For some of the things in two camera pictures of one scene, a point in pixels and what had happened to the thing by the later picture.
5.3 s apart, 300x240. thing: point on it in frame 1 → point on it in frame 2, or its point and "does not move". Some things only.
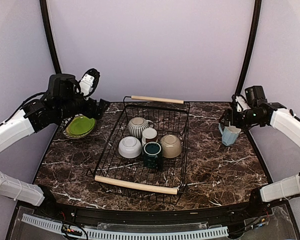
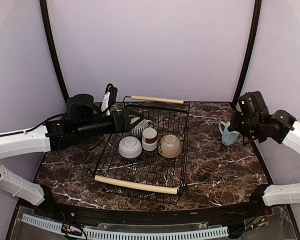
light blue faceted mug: (230, 134) does not move
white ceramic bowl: (129, 147) does not move
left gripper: (100, 109) → (125, 119)
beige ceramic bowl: (172, 146) does not move
